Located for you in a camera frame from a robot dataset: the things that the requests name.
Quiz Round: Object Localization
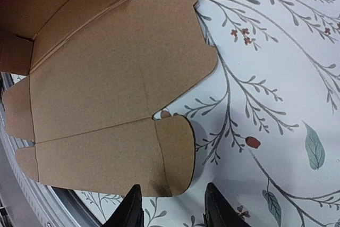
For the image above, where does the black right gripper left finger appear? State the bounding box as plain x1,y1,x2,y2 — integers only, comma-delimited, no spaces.
103,184,144,227

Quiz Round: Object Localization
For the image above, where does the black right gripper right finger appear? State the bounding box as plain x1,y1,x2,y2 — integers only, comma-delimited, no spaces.
203,182,250,227

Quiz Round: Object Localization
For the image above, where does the brown cardboard box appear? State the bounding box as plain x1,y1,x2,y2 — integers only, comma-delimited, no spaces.
1,0,217,197

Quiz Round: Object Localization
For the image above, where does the floral patterned table mat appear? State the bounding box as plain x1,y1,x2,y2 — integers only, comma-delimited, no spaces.
10,0,340,227

